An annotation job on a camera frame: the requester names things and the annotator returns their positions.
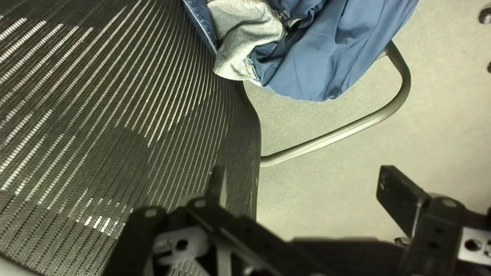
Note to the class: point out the blue denim garment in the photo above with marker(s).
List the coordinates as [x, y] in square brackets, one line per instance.
[199, 19]

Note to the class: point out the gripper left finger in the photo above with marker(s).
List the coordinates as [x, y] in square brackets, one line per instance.
[230, 230]

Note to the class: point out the blue jacket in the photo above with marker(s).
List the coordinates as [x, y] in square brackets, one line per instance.
[330, 50]

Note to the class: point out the grey cloth garment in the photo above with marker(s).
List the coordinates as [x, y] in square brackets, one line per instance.
[245, 34]

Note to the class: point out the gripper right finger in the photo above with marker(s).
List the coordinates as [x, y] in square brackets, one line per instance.
[429, 226]

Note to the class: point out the black mesh office chair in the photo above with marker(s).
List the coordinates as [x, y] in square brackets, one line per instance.
[115, 122]

